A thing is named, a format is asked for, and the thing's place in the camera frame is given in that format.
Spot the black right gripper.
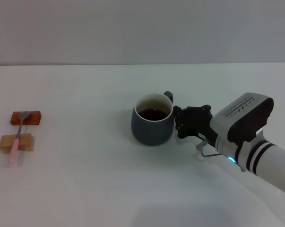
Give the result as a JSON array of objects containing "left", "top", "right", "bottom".
[{"left": 173, "top": 105, "right": 218, "bottom": 148}]

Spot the grey ceramic cup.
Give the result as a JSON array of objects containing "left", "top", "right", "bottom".
[{"left": 130, "top": 91, "right": 175, "bottom": 147}]

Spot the pink handled metal spoon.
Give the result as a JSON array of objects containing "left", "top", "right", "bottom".
[{"left": 8, "top": 111, "right": 31, "bottom": 164}]

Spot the dark coffee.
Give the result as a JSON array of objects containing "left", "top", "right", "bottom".
[{"left": 137, "top": 108, "right": 169, "bottom": 122}]

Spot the reddish brown wooden block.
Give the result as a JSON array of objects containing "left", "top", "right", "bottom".
[{"left": 9, "top": 111, "right": 43, "bottom": 126}]

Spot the light wooden block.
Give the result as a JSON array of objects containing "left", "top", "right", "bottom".
[{"left": 0, "top": 132, "right": 35, "bottom": 155}]

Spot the grey right gripper cable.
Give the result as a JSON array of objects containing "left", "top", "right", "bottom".
[{"left": 195, "top": 138, "right": 229, "bottom": 158}]

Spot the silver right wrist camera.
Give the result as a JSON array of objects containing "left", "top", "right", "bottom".
[{"left": 212, "top": 92, "right": 274, "bottom": 145}]

